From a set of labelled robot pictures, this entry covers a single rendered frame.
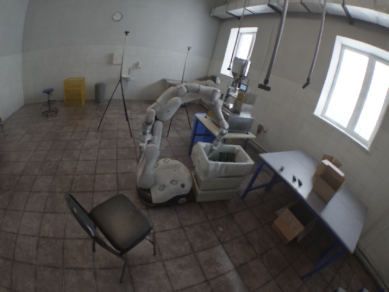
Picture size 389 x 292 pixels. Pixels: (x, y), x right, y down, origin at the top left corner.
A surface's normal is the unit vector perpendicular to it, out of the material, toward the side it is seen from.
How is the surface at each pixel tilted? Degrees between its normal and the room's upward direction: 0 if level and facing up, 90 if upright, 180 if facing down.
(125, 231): 0
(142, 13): 90
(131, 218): 0
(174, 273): 0
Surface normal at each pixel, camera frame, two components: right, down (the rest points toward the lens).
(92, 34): 0.38, 0.53
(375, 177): -0.90, 0.03
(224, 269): 0.21, -0.85
